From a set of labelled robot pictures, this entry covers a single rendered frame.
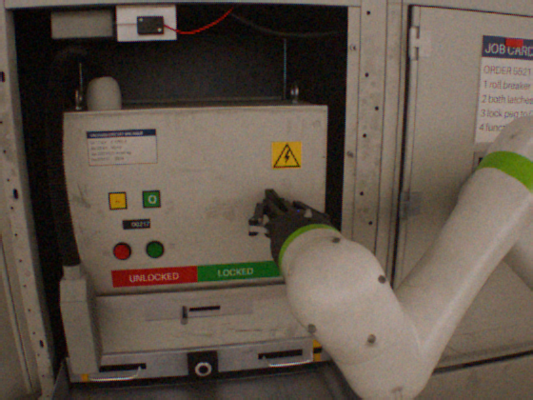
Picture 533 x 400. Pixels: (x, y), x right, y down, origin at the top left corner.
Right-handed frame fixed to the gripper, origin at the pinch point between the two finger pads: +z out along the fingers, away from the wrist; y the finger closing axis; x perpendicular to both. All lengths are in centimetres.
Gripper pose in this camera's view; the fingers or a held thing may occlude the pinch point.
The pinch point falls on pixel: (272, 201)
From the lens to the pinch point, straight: 84.3
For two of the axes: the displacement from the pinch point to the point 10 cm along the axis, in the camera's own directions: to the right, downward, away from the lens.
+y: 9.8, -0.5, 1.8
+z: -1.9, -2.7, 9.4
